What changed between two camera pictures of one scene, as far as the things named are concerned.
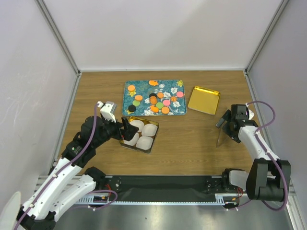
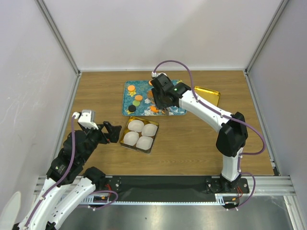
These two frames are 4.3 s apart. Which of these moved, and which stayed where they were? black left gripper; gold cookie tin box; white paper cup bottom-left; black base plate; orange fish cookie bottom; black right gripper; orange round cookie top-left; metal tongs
Moved: black left gripper; metal tongs; black right gripper
Stayed: white paper cup bottom-left; black base plate; orange round cookie top-left; gold cookie tin box; orange fish cookie bottom
